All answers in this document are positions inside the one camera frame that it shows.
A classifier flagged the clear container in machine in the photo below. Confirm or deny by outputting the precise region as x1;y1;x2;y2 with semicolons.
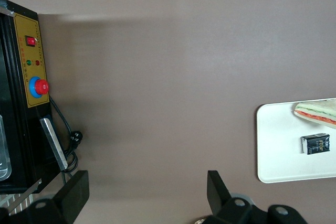
0;114;13;182

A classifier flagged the black power cable with plug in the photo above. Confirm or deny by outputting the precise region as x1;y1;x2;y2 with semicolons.
48;94;85;183

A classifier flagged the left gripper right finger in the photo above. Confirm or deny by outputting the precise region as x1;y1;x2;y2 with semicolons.
207;170;254;224

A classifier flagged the cream plastic serving tray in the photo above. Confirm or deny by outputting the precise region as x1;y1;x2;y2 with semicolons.
256;98;336;184

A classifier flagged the black sealing machine yellow panel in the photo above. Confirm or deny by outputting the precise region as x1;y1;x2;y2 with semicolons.
0;0;69;195

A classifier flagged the wrapped triangle sandwich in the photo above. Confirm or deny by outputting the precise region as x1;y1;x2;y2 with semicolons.
293;98;336;131

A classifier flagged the white wire basket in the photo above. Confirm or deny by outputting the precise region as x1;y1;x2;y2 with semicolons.
0;193;34;215

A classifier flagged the black tissue pack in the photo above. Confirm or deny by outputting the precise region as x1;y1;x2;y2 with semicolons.
300;132;332;155

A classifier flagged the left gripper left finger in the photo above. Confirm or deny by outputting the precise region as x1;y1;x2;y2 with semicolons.
27;170;90;224

